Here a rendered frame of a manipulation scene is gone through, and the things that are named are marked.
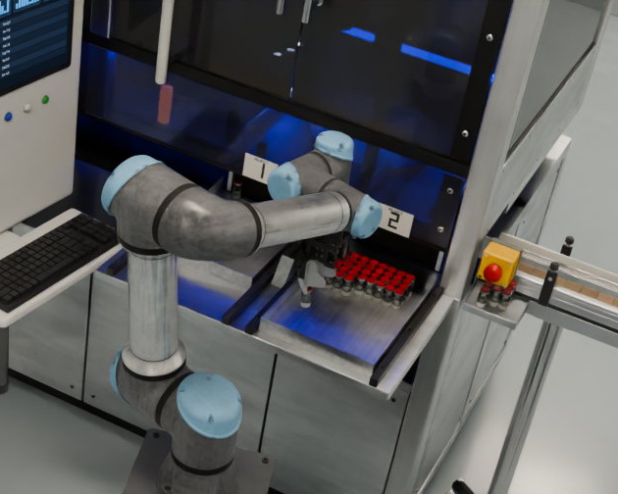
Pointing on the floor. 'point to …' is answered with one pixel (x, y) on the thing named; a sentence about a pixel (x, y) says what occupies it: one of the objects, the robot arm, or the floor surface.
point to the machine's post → (469, 232)
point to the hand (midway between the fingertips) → (305, 284)
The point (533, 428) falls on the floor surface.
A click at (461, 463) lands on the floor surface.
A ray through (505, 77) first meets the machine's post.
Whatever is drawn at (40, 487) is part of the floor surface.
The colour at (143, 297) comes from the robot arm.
